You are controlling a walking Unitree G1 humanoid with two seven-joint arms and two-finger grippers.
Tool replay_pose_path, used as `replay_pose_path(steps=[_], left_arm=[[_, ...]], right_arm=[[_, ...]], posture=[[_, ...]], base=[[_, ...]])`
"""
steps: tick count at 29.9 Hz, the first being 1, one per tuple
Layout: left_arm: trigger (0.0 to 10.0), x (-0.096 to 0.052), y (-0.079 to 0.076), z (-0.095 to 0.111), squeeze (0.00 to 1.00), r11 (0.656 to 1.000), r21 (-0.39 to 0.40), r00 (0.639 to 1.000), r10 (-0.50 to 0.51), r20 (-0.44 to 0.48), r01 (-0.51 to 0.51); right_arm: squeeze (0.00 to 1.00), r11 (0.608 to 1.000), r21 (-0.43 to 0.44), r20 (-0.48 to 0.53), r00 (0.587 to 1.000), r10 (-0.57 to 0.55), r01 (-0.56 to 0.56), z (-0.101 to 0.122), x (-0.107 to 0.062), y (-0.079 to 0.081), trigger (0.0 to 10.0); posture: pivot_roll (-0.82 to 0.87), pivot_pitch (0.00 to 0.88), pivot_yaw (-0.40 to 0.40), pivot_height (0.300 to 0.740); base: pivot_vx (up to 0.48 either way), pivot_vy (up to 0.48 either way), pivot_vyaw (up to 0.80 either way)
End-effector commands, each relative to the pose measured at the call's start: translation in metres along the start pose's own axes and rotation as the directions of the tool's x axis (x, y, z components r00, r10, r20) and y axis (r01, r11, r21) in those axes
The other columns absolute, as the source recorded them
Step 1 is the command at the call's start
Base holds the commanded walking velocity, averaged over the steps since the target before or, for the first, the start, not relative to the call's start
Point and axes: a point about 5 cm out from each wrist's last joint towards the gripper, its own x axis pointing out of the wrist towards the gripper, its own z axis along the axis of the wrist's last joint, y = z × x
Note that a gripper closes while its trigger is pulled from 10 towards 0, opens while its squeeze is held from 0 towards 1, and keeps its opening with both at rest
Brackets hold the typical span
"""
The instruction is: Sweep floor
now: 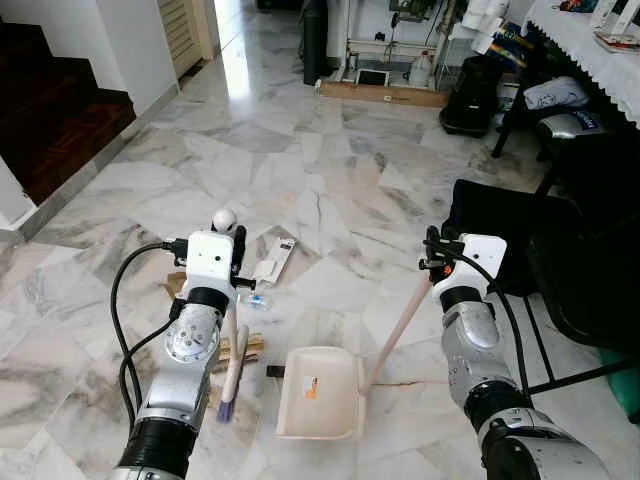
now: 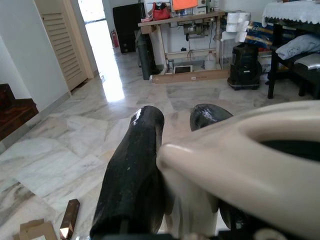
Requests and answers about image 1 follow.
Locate beige broom purple bristles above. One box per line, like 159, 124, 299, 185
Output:
213, 208, 251, 423

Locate beige long-handled dustpan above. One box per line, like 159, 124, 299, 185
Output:
276, 278, 436, 442

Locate white paper packaging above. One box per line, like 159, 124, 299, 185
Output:
252, 237, 299, 285

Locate tan cardboard strips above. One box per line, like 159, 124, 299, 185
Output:
213, 332, 267, 374

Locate black folding chair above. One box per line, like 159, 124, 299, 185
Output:
520, 128, 640, 397

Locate black suitcase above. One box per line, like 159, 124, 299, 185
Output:
439, 54, 507, 138

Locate long flat cardboard box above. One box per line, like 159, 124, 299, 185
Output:
318, 78, 450, 109

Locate white plastic jug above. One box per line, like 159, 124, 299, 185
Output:
408, 50, 437, 89

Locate silver bag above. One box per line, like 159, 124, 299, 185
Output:
538, 111, 607, 142

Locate white framed tablet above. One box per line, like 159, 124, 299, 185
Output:
355, 67, 392, 89

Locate white grey bag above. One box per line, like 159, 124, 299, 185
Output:
522, 77, 592, 112

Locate white metal rack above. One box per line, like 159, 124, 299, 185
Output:
343, 0, 471, 89

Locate green plastic bin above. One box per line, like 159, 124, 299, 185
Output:
600, 345, 640, 423

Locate dark wooden staircase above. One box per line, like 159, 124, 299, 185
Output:
0, 18, 138, 207

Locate beige louvered door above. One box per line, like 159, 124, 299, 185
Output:
157, 0, 218, 80

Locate table with white tablecloth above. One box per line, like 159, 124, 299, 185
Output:
522, 0, 640, 127

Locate stack of books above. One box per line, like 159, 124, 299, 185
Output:
594, 30, 640, 54

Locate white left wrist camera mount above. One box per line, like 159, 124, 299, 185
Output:
187, 231, 237, 293

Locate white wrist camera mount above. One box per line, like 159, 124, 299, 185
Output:
187, 231, 237, 293
458, 234, 507, 288

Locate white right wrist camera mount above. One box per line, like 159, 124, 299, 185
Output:
458, 234, 507, 288

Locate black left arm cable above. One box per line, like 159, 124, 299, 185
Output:
110, 237, 193, 433

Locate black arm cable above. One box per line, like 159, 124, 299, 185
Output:
425, 243, 531, 396
110, 237, 193, 433

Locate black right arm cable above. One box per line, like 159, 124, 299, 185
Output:
425, 243, 531, 396

